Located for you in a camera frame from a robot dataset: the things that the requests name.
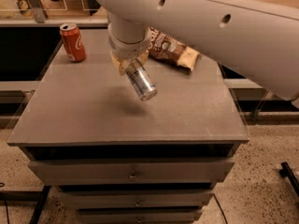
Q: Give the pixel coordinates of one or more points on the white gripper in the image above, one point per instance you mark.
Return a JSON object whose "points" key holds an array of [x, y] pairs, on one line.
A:
{"points": [[128, 49]]}

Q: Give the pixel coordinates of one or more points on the black floor bar left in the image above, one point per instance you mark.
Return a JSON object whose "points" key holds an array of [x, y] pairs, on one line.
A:
{"points": [[40, 205]]}

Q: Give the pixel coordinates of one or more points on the silver redbull can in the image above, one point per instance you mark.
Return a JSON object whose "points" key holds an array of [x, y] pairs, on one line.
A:
{"points": [[140, 80]]}

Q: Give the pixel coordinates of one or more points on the red bottle in background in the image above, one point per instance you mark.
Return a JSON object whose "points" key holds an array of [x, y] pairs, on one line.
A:
{"points": [[24, 7]]}

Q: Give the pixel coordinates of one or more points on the grey drawer cabinet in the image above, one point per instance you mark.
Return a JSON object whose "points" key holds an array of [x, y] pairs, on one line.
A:
{"points": [[87, 111]]}

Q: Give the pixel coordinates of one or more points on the red cola can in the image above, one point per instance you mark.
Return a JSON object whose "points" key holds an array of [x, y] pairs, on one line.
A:
{"points": [[72, 41]]}

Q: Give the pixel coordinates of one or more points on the grey drawer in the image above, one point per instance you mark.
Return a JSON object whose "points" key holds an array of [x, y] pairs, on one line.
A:
{"points": [[93, 172], [136, 199], [139, 216]]}

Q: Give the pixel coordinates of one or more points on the bottom grey drawer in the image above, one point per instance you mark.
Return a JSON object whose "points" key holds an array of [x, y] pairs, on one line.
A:
{"points": [[139, 216]]}

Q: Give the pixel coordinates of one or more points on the middle grey drawer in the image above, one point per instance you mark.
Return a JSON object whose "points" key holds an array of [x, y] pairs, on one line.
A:
{"points": [[136, 199]]}

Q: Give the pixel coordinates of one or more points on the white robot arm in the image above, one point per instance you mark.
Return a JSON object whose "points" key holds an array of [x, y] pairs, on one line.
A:
{"points": [[257, 40]]}

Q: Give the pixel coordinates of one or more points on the grey metal railing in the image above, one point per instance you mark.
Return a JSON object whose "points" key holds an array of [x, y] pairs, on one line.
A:
{"points": [[84, 13]]}

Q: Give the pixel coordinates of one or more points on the top grey drawer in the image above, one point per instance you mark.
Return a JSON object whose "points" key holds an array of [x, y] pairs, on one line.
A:
{"points": [[93, 172]]}

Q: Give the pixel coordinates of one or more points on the black floor stand right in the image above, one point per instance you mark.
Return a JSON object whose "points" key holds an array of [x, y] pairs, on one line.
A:
{"points": [[286, 171]]}

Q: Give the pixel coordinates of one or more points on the brown chip bag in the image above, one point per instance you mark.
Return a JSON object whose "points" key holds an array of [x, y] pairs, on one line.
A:
{"points": [[167, 49]]}

